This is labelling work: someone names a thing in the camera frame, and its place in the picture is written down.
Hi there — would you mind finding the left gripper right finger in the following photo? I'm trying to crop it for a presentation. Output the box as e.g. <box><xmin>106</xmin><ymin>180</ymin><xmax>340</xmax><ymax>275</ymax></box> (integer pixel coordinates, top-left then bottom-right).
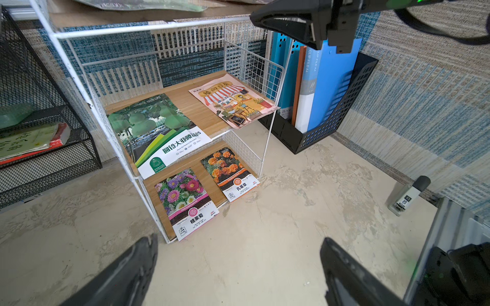
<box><xmin>320</xmin><ymin>237</ymin><xmax>405</xmax><ymax>305</ymax></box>

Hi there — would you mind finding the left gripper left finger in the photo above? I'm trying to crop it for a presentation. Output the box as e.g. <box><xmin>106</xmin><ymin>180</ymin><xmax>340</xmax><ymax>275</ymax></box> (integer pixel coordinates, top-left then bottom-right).
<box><xmin>62</xmin><ymin>234</ymin><xmax>158</xmax><ymax>305</ymax></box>

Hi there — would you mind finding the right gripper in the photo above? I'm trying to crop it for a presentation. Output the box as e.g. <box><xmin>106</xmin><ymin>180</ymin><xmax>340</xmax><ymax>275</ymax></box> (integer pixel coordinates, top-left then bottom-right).
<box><xmin>250</xmin><ymin>1</ymin><xmax>387</xmax><ymax>54</ymax></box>

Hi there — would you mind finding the pink seed bag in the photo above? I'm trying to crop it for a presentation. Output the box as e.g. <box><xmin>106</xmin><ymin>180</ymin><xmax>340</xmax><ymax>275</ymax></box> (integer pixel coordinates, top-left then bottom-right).
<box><xmin>189</xmin><ymin>74</ymin><xmax>278</xmax><ymax>129</ymax></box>

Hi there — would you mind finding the green seed bag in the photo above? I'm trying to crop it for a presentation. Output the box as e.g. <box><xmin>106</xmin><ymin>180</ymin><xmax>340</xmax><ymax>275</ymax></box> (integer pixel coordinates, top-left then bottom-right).
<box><xmin>78</xmin><ymin>0</ymin><xmax>207</xmax><ymax>12</ymax></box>
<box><xmin>108</xmin><ymin>94</ymin><xmax>211</xmax><ymax>179</ymax></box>

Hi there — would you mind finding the purple flower seed packet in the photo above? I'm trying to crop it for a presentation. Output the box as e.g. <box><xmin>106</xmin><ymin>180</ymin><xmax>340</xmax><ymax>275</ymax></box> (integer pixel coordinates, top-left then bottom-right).
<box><xmin>154</xmin><ymin>168</ymin><xmax>219</xmax><ymax>241</ymax></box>

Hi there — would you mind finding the orange flower seed packet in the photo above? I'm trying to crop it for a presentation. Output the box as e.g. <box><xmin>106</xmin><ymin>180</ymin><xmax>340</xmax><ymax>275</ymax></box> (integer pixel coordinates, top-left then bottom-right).
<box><xmin>200</xmin><ymin>147</ymin><xmax>260</xmax><ymax>202</ymax></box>

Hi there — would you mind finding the teal folder back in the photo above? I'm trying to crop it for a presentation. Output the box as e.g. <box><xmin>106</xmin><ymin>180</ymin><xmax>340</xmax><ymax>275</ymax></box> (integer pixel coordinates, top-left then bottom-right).
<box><xmin>266</xmin><ymin>33</ymin><xmax>287</xmax><ymax>100</ymax></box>

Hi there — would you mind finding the teal folder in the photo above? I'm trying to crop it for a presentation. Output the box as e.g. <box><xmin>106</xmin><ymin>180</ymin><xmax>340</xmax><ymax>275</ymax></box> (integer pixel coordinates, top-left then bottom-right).
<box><xmin>278</xmin><ymin>35</ymin><xmax>306</xmax><ymax>120</ymax></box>
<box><xmin>266</xmin><ymin>33</ymin><xmax>287</xmax><ymax>100</ymax></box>

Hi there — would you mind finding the blue folder front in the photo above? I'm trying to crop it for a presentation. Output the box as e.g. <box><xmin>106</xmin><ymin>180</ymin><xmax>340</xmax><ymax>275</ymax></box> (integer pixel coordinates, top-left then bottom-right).
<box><xmin>295</xmin><ymin>38</ymin><xmax>362</xmax><ymax>133</ymax></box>

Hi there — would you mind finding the teal folder middle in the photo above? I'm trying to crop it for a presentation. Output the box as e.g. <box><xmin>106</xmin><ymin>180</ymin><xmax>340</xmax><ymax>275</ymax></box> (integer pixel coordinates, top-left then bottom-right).
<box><xmin>278</xmin><ymin>35</ymin><xmax>306</xmax><ymax>120</ymax></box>

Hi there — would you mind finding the black file holder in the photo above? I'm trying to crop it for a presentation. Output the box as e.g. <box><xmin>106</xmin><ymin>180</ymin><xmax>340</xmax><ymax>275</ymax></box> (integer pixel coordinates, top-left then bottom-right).
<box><xmin>259</xmin><ymin>53</ymin><xmax>378</xmax><ymax>154</ymax></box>

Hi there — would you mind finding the red green book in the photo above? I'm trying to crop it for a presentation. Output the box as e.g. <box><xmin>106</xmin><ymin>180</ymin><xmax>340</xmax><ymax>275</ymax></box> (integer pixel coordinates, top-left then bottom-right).
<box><xmin>1</xmin><ymin>122</ymin><xmax>71</xmax><ymax>165</ymax></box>

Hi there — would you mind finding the green book in tray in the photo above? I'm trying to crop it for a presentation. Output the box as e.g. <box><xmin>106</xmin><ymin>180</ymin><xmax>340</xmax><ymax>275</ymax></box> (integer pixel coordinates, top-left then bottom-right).
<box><xmin>0</xmin><ymin>103</ymin><xmax>34</xmax><ymax>129</ymax></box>

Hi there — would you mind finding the white wire shelf rack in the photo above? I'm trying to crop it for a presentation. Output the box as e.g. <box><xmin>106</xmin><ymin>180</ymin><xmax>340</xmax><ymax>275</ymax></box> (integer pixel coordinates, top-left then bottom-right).
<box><xmin>31</xmin><ymin>1</ymin><xmax>286</xmax><ymax>243</ymax></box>

